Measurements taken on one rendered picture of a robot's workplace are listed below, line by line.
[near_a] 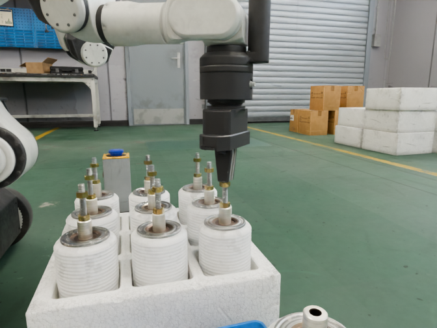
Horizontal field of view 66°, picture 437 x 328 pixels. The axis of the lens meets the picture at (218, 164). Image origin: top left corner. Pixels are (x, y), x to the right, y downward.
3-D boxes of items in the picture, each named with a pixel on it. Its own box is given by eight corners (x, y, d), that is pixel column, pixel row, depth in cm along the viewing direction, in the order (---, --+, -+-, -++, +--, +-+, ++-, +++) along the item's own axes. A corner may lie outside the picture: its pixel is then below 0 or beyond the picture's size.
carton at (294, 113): (308, 130, 472) (309, 109, 466) (317, 131, 449) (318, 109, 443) (289, 131, 464) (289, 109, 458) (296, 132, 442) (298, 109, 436)
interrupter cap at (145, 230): (190, 229, 58) (190, 226, 58) (157, 245, 52) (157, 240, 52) (160, 219, 62) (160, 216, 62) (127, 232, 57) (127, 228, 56)
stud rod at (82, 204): (86, 227, 54) (82, 182, 53) (89, 228, 54) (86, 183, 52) (80, 229, 54) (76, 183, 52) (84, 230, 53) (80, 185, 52)
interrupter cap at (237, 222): (211, 235, 56) (211, 231, 56) (199, 219, 63) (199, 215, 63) (252, 229, 58) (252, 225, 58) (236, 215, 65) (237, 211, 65)
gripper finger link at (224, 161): (216, 179, 59) (216, 145, 58) (233, 181, 58) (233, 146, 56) (212, 181, 58) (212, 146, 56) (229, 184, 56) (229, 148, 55)
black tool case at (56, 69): (51, 75, 474) (50, 68, 472) (83, 76, 490) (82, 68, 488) (50, 73, 443) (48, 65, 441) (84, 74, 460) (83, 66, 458)
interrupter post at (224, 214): (220, 227, 59) (220, 209, 58) (216, 222, 61) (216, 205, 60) (233, 225, 60) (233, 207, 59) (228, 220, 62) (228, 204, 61)
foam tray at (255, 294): (38, 420, 50) (24, 313, 46) (74, 282, 87) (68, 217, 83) (278, 365, 60) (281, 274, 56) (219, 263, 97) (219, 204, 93)
